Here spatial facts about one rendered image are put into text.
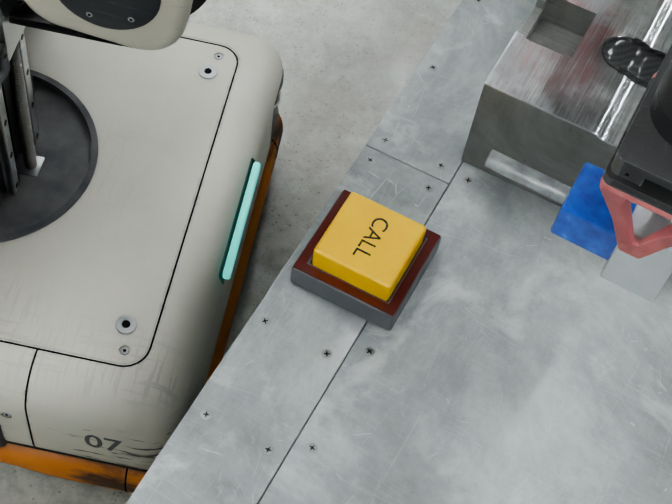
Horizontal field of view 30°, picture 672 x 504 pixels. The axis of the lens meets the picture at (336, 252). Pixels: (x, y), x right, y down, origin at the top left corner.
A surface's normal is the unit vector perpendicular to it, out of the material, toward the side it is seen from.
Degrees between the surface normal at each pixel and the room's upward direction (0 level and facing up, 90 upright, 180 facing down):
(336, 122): 0
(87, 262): 0
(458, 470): 0
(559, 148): 90
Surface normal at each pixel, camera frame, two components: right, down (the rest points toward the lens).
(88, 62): 0.11, -0.55
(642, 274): -0.47, 0.71
